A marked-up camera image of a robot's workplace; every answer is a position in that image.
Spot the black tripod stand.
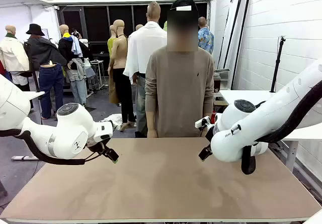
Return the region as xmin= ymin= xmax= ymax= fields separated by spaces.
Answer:
xmin=270 ymin=35 xmax=287 ymax=93

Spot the white stool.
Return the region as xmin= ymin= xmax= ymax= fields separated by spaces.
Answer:
xmin=90 ymin=59 xmax=106 ymax=90

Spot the black framed white panel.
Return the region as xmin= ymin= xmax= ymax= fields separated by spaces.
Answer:
xmin=230 ymin=0 xmax=252 ymax=90
xmin=217 ymin=0 xmax=244 ymax=70

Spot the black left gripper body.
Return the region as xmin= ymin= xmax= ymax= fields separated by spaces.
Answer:
xmin=87 ymin=136 xmax=111 ymax=157

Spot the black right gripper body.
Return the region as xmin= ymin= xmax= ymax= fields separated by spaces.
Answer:
xmin=204 ymin=122 xmax=216 ymax=146

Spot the white cloth on floor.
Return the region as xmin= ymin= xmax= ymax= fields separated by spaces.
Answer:
xmin=99 ymin=113 xmax=124 ymax=131

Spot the mannequin with yellow collar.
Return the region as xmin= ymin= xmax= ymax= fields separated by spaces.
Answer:
xmin=58 ymin=24 xmax=89 ymax=107

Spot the mannequin with black hat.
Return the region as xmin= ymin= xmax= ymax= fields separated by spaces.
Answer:
xmin=23 ymin=23 xmax=67 ymax=71

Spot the blue jeans half mannequin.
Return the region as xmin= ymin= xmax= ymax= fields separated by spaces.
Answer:
xmin=38 ymin=60 xmax=65 ymax=120

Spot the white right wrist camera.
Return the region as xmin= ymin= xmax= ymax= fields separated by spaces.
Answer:
xmin=194 ymin=115 xmax=211 ymax=131

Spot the person's right forearm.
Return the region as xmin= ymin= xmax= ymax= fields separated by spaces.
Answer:
xmin=146 ymin=111 xmax=158 ymax=138

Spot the black cap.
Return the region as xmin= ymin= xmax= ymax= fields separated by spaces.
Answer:
xmin=170 ymin=0 xmax=198 ymax=12

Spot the mannequin in blue floral shirt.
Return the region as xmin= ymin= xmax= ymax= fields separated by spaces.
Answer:
xmin=198 ymin=17 xmax=215 ymax=56

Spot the person in beige sweater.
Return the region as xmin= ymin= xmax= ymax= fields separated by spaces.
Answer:
xmin=145 ymin=0 xmax=215 ymax=138

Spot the black framed window front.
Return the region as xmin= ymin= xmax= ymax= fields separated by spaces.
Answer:
xmin=56 ymin=0 xmax=211 ymax=56

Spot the mannequin in yellow top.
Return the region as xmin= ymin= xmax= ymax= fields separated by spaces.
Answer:
xmin=107 ymin=24 xmax=121 ymax=106

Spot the mannequin in cream jacket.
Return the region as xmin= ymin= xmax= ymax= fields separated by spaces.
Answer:
xmin=0 ymin=24 xmax=30 ymax=86

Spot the mannequin in white shirt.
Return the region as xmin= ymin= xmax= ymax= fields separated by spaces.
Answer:
xmin=123 ymin=1 xmax=169 ymax=138

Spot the bare mannequin in black trousers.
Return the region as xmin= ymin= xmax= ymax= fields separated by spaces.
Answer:
xmin=108 ymin=19 xmax=136 ymax=132

